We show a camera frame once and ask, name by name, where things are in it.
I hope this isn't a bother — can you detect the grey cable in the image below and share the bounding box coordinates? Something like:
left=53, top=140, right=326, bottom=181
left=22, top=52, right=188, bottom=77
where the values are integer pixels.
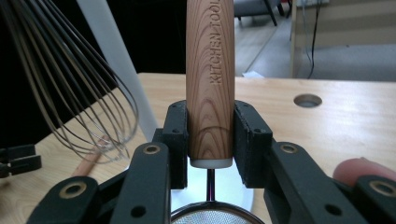
left=299, top=4, right=313, bottom=64

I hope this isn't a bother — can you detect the wooden-handled mesh strainer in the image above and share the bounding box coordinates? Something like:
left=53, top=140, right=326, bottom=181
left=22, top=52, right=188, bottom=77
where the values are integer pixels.
left=170, top=0, right=265, bottom=224

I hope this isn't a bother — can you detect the grey armchair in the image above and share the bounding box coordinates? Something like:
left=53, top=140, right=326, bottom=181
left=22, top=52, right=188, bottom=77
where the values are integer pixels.
left=233, top=0, right=286, bottom=27

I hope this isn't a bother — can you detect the wooden office desk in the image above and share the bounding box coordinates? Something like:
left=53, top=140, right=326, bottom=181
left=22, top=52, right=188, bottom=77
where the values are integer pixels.
left=290, top=0, right=396, bottom=78

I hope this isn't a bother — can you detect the black cable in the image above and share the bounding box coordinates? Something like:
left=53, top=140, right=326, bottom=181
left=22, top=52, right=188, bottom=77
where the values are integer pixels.
left=306, top=0, right=323, bottom=80

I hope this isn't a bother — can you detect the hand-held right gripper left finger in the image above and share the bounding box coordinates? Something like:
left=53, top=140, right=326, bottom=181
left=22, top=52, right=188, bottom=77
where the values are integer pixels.
left=152, top=100, right=190, bottom=189

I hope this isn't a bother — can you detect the wire whisk with mint handle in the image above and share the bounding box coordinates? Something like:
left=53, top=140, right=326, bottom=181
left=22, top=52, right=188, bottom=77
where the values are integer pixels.
left=0, top=0, right=139, bottom=164

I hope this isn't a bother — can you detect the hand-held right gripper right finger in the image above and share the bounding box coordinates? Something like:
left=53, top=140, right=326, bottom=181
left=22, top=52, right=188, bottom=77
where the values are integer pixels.
left=233, top=100, right=275, bottom=189

